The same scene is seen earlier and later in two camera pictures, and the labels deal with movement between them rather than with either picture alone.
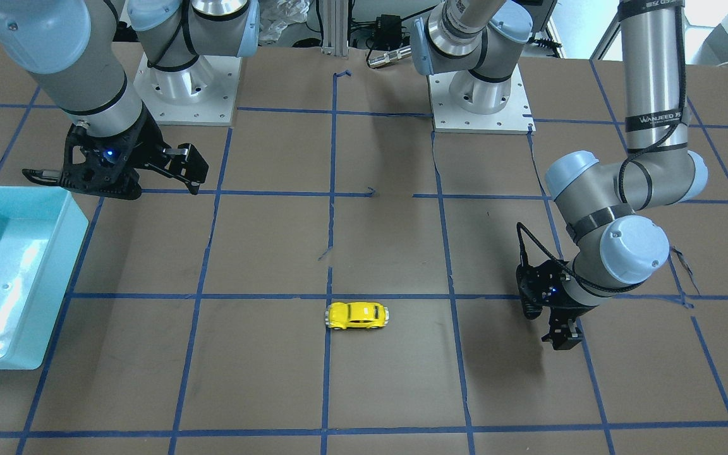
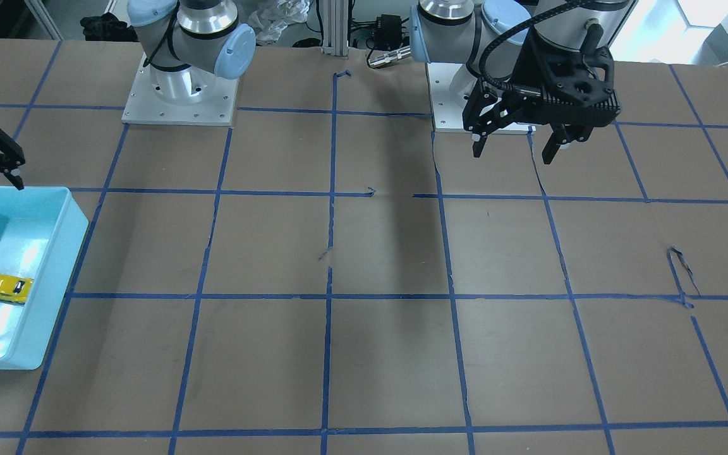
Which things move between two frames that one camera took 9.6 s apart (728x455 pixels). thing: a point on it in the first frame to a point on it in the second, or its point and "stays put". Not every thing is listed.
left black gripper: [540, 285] to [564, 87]
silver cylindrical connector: [390, 57] stays put
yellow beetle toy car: [343, 315] to [4, 287]
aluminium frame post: [335, 28] stays put
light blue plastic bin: [18, 248] stays put
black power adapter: [388, 33] stays put
